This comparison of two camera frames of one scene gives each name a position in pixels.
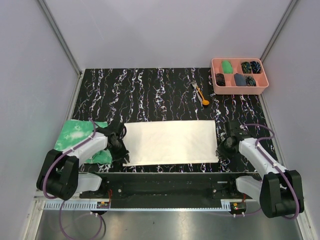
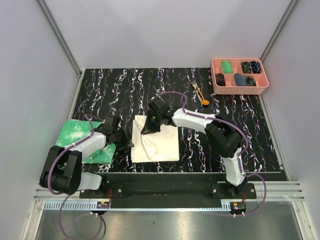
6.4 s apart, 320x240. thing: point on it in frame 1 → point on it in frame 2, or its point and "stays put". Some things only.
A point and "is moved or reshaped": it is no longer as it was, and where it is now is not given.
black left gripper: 123,154 → 123,144
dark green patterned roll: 246,68 stays put
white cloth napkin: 169,142 is moved or reshaped
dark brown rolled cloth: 220,79 stays put
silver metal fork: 195,85 stays put
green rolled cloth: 227,67 stays put
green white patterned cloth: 73,131 stays put
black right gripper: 220,150 → 148,129
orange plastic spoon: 204,102 stays put
